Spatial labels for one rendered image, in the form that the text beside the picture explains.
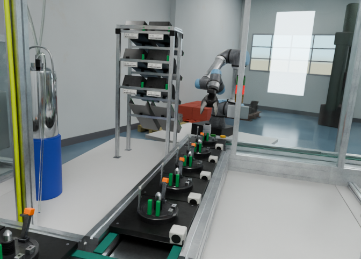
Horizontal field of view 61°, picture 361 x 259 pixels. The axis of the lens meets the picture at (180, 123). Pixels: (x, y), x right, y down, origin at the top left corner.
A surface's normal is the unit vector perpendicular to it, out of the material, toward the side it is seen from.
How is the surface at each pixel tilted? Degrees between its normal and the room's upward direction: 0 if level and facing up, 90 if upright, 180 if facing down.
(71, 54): 90
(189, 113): 90
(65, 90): 90
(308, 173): 90
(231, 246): 0
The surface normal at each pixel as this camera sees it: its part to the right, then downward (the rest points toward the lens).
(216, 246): 0.06, -0.98
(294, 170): -0.25, 0.19
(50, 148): 0.76, 0.18
